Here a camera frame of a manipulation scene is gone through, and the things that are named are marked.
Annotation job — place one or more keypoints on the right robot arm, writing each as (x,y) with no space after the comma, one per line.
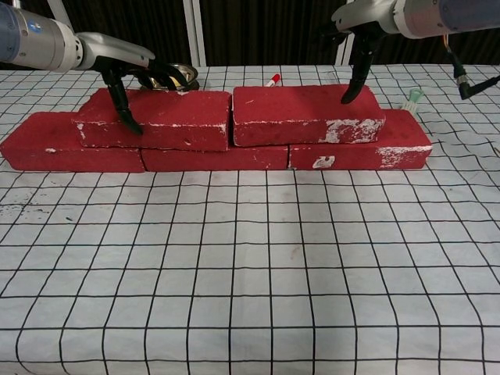
(449,15)

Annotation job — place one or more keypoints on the checkered tablecloth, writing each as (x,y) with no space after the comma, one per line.
(250,254)

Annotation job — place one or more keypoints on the metal bowl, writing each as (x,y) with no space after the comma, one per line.
(186,71)

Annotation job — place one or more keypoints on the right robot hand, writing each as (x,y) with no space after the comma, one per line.
(367,15)

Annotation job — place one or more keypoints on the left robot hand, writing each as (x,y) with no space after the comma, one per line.
(113,48)

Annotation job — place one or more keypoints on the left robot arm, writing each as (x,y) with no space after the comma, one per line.
(35,35)

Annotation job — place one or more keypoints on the yellow block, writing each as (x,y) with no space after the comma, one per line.
(179,81)

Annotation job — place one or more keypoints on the red white marker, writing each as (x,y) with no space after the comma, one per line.
(273,80)

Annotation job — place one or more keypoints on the green brush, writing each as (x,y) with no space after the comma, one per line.
(411,102)

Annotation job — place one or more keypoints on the red brick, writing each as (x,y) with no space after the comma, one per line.
(289,105)
(176,113)
(402,133)
(51,152)
(215,160)

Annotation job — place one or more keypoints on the white partition post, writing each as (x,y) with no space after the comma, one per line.
(195,31)
(52,6)
(345,51)

